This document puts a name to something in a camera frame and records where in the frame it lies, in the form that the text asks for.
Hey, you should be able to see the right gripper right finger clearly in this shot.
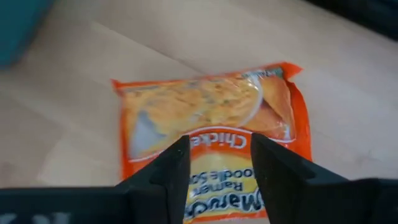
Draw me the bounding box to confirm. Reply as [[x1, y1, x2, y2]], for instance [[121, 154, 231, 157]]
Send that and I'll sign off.
[[250, 133, 398, 224]]

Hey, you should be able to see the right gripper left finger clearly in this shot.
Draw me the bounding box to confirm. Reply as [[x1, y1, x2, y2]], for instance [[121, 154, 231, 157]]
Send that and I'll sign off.
[[0, 135, 192, 224]]

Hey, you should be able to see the orange chicken noodle packet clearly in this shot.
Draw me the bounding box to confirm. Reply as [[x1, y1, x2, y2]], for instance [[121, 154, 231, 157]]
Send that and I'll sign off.
[[111, 61, 313, 224]]

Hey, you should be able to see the teal plastic basket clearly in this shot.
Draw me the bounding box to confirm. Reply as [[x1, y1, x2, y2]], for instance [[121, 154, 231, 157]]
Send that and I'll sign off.
[[0, 0, 55, 68]]

